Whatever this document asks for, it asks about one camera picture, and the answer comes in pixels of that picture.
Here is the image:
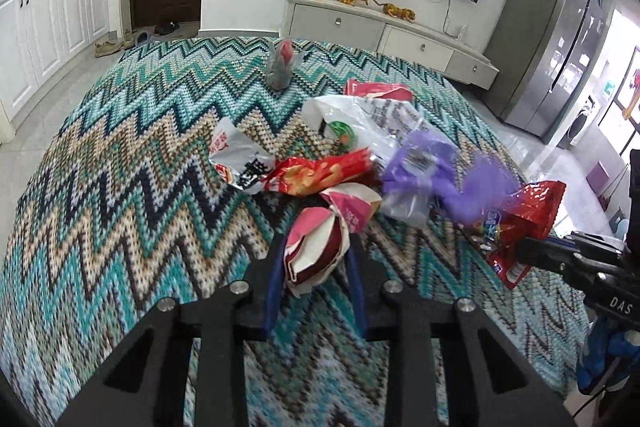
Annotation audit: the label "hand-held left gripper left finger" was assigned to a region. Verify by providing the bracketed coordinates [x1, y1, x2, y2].
[59, 232, 290, 427]

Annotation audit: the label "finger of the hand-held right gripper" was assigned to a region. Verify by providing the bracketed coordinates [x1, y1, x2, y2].
[516, 237, 601, 289]
[550, 231, 629, 259]

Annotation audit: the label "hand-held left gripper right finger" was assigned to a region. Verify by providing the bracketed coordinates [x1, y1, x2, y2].
[346, 233, 577, 427]

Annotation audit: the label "red foil packet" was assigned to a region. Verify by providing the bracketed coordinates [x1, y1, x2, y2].
[469, 180, 567, 291]

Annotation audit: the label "red and white paper wrapper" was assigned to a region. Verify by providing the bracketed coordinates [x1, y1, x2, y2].
[282, 182, 384, 299]

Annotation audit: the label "blue cloth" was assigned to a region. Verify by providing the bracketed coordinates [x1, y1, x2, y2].
[575, 316, 637, 395]

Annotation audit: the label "purple box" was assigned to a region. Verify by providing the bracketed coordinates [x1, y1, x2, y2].
[589, 160, 609, 188]

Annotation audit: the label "red snack bag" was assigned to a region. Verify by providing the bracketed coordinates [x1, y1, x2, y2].
[262, 147, 379, 198]

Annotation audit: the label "washing machine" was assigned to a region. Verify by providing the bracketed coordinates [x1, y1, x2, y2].
[564, 94, 597, 148]

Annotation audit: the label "white wrapper with black print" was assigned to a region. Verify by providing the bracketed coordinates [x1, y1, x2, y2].
[207, 117, 279, 196]

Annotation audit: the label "purple plastic bag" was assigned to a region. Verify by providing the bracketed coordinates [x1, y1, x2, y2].
[380, 129, 522, 229]

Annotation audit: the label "white plastic bag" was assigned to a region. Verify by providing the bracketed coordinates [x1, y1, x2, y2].
[301, 94, 432, 168]

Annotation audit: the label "zigzag patterned rug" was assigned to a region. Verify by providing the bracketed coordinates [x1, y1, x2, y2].
[0, 36, 594, 427]

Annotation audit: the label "flat red packet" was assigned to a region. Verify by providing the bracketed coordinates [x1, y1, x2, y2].
[344, 78, 415, 104]

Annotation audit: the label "grey refrigerator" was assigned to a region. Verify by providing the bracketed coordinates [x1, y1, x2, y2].
[484, 0, 622, 144]

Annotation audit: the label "grey crumpled wrapper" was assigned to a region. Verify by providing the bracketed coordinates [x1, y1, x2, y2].
[265, 38, 307, 89]

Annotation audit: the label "white television cabinet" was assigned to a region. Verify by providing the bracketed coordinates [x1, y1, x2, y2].
[279, 0, 501, 90]

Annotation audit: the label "small golden animal figurine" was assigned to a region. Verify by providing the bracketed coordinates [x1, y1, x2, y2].
[382, 3, 417, 24]

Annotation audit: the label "white lower cabinet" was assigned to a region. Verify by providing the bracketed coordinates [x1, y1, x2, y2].
[0, 0, 111, 120]

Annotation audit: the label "black cable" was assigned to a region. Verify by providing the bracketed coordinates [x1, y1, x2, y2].
[569, 357, 622, 416]

